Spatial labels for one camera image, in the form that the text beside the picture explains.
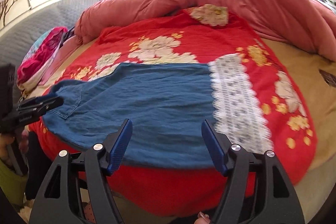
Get grey quilted headboard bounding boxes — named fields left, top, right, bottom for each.
left=1, top=0, right=101, bottom=67

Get left green sleeve forearm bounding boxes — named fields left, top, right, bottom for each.
left=0, top=161, right=28, bottom=206

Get pink magenta clothes pile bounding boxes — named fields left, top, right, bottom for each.
left=17, top=27, right=68, bottom=93

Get blue denim lace-trimmed pants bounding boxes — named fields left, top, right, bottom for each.
left=42, top=54, right=273, bottom=169

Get red floral blanket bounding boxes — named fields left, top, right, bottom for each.
left=28, top=6, right=318, bottom=218

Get right hand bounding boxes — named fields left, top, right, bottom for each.
left=194, top=211, right=211, bottom=224

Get salmon pink duvet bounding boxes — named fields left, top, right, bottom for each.
left=75, top=0, right=335, bottom=61

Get left hand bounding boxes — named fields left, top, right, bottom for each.
left=0, top=129, right=29, bottom=166

